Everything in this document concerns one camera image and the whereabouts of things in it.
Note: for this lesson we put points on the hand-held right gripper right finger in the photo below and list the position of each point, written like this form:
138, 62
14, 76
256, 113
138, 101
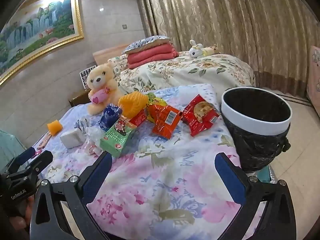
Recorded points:
229, 177

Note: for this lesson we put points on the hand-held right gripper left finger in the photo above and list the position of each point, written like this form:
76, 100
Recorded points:
98, 176

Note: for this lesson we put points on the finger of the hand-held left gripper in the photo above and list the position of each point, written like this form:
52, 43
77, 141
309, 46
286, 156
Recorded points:
42, 161
25, 155

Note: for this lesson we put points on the small pink-red wrapper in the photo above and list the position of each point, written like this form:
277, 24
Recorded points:
93, 149

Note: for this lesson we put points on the white soft packet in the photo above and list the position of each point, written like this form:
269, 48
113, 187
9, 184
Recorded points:
72, 138

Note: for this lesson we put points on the green milk carton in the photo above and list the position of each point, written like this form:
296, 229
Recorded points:
117, 138

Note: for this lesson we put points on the clear plastic wrapper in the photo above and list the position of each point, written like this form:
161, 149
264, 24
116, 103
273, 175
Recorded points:
94, 133

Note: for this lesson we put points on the white bin with black bag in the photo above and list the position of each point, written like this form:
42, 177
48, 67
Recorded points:
257, 145

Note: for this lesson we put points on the blue plastic bag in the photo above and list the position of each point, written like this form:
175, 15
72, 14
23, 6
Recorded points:
108, 116

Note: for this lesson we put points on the red cookie packet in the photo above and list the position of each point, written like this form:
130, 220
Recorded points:
200, 116

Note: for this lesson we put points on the red cardboard box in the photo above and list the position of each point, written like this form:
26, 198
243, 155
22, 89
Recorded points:
138, 118

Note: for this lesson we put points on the large orange foam fruit net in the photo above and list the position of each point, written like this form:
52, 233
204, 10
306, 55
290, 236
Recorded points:
131, 103

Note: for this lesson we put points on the orange-red snack bag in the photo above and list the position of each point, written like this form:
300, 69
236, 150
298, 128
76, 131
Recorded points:
163, 122

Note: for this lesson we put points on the green snack wrapper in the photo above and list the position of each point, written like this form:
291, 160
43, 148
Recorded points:
150, 97

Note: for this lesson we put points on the yellow-green snack bag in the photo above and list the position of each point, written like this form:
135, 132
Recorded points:
160, 101

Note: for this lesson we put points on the person's left hand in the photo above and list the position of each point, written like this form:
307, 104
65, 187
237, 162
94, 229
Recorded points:
18, 223

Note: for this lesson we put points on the teal cloth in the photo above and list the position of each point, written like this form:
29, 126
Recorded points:
10, 147

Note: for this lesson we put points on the foil-covered stand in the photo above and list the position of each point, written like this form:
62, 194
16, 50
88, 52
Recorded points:
261, 173

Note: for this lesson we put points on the small orange cup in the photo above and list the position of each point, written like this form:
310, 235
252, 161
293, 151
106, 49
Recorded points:
55, 127

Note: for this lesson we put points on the wooden nightstand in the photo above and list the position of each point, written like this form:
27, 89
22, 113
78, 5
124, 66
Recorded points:
78, 99

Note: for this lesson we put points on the cream teddy bear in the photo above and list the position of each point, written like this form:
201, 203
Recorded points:
101, 85

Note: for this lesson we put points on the black and white photo card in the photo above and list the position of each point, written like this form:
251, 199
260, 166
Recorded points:
85, 76

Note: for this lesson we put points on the cream floral quilt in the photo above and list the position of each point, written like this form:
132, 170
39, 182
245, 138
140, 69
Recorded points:
187, 72

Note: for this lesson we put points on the cream floral pillow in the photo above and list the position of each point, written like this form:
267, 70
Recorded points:
118, 62

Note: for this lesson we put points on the gold-framed waterfall painting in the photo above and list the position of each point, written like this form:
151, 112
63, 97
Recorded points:
37, 35

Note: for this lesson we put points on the wooden headboard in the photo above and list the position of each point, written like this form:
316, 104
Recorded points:
107, 55

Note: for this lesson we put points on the yellow plush toy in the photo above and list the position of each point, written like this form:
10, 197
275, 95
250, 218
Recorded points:
212, 50

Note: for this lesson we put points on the pink heart-print furniture cover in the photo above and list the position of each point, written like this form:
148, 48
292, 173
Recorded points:
313, 80

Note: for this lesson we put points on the white rabbit plush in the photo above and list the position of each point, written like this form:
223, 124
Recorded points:
195, 50

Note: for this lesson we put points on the folded red blanket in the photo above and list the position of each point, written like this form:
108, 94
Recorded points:
152, 55

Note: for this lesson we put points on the blue dotted pillow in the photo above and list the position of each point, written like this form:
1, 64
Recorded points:
145, 43

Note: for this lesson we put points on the beige patterned curtain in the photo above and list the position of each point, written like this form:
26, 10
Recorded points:
237, 25

